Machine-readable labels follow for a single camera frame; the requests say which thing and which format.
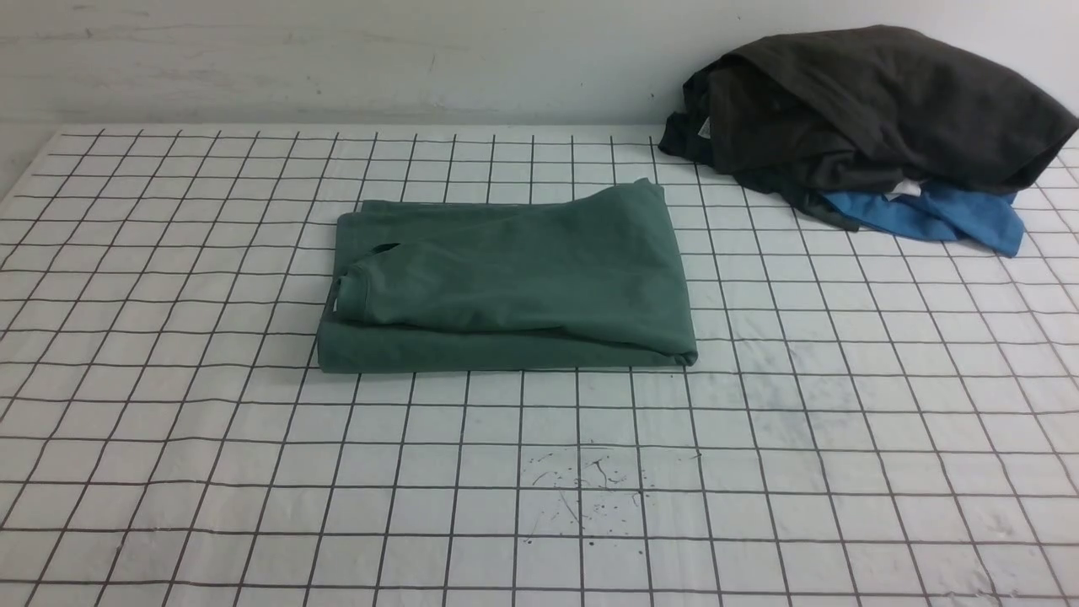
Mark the blue garment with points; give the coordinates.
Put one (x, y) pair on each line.
(941, 213)

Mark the green long-sleeve top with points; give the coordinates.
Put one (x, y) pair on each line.
(429, 288)

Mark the dark grey-brown garment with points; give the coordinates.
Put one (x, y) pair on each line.
(802, 115)

